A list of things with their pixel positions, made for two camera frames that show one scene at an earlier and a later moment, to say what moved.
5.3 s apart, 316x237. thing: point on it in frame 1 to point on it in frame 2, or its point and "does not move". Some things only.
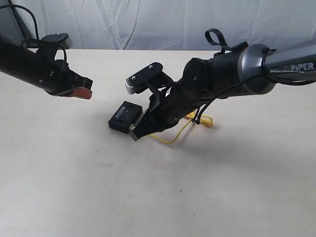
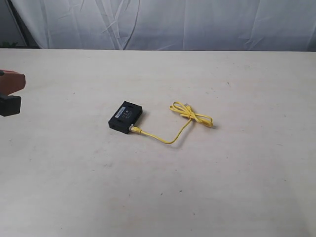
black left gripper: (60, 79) to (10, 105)
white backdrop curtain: (174, 24) does not move
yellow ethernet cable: (191, 115) does not move
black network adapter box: (125, 116) does not move
